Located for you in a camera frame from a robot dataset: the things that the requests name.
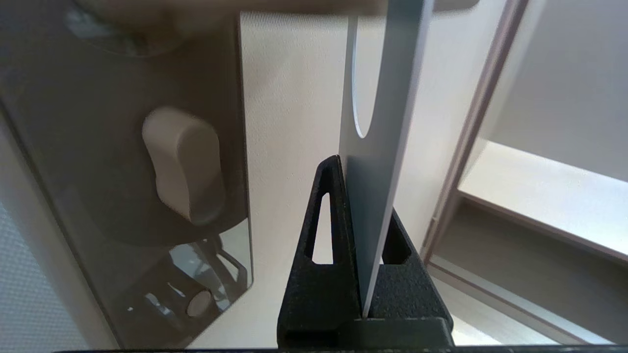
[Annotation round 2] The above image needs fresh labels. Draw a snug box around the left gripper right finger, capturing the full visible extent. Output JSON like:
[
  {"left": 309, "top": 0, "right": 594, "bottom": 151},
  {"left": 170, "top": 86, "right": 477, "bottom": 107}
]
[{"left": 366, "top": 208, "right": 454, "bottom": 349}]

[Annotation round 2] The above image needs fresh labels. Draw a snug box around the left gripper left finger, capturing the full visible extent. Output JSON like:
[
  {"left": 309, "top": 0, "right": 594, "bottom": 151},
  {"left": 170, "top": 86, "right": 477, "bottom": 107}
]
[{"left": 277, "top": 155, "right": 364, "bottom": 349}]

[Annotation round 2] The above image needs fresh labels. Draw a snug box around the blue and white door hanger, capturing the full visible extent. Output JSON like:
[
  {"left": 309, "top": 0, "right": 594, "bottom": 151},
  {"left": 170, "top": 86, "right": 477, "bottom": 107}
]
[{"left": 339, "top": 0, "right": 435, "bottom": 317}]

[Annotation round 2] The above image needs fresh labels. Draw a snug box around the white room door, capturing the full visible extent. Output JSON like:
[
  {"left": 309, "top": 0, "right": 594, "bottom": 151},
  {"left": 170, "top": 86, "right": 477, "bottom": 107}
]
[{"left": 0, "top": 10, "right": 511, "bottom": 350}]

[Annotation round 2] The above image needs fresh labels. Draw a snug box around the round lock plate screw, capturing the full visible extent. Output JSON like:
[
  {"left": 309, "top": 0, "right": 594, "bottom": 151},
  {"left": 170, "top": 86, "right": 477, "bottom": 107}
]
[{"left": 186, "top": 290, "right": 212, "bottom": 318}]

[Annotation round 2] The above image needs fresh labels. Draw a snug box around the white shelf board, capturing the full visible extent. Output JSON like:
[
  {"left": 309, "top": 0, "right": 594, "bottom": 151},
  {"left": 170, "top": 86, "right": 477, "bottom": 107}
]
[{"left": 459, "top": 140, "right": 628, "bottom": 264}]

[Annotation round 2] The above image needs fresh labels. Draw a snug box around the beige keyhole cover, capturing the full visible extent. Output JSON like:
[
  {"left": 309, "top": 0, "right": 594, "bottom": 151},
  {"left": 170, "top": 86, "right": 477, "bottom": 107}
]
[{"left": 142, "top": 107, "right": 226, "bottom": 227}]

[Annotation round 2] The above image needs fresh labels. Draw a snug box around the beige cabinet panel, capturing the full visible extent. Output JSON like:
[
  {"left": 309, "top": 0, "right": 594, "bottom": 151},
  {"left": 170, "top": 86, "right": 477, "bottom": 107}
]
[{"left": 0, "top": 201, "right": 91, "bottom": 351}]

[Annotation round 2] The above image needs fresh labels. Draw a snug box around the brown metal lock plate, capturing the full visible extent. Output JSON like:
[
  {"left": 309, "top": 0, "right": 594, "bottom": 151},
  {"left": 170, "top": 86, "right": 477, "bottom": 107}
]
[{"left": 0, "top": 0, "right": 254, "bottom": 350}]

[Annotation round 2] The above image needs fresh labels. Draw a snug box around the brown wooden side frame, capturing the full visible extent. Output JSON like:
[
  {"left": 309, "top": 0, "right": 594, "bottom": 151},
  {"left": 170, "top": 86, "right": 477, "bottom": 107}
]
[{"left": 419, "top": 0, "right": 614, "bottom": 346}]

